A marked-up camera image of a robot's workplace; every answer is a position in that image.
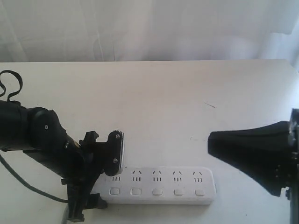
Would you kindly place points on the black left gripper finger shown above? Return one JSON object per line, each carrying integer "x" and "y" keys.
{"x": 114, "y": 149}
{"x": 79, "y": 199}

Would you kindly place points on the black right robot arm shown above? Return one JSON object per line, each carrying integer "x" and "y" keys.
{"x": 292, "y": 192}

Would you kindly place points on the white sheer curtain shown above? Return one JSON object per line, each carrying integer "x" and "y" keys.
{"x": 148, "y": 30}

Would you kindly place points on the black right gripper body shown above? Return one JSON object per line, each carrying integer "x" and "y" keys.
{"x": 264, "y": 153}

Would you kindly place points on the white five-outlet power strip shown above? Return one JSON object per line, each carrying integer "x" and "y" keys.
{"x": 159, "y": 185}

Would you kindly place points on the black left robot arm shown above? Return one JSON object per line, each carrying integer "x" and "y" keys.
{"x": 16, "y": 121}

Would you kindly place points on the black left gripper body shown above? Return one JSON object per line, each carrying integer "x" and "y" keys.
{"x": 57, "y": 151}

